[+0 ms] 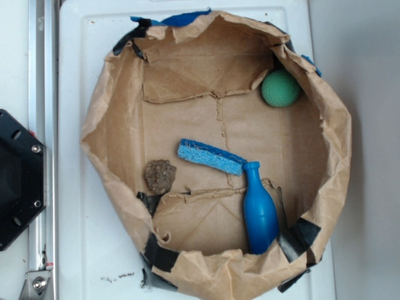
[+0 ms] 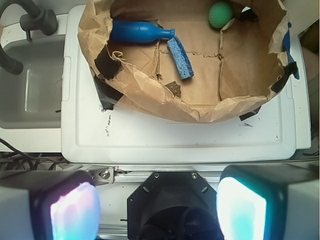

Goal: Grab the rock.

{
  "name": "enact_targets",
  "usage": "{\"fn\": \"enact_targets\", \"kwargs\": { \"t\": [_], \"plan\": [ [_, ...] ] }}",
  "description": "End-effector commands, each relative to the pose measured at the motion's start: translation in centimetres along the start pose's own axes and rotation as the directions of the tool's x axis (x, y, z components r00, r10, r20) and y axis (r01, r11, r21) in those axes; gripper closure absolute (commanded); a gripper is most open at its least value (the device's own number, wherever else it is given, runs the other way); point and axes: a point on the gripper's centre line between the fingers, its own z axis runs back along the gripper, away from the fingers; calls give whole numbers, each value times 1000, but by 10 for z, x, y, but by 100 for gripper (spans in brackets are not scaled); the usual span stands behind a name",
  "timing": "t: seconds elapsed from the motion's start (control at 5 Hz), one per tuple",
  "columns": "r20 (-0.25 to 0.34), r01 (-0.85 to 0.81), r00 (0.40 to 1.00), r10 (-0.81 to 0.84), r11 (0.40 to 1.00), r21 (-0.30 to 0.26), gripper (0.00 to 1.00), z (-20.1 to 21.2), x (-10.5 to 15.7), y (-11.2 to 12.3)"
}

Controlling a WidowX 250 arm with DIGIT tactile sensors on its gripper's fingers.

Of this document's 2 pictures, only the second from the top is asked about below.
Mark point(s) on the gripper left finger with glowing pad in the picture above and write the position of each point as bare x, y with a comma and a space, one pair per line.
48, 205

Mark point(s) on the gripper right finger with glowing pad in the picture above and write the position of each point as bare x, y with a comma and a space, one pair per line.
274, 201

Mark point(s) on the grey toy sink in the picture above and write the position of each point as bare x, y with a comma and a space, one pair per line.
30, 103

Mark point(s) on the brown paper bag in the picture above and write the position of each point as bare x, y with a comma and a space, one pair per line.
236, 69

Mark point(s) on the blue sponge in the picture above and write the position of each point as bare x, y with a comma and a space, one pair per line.
180, 58

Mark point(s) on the blue plastic bottle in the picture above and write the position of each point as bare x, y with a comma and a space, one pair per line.
138, 32

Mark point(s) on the green foam ball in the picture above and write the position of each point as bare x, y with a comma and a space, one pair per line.
220, 14

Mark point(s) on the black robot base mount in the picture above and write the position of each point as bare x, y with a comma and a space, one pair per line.
173, 205

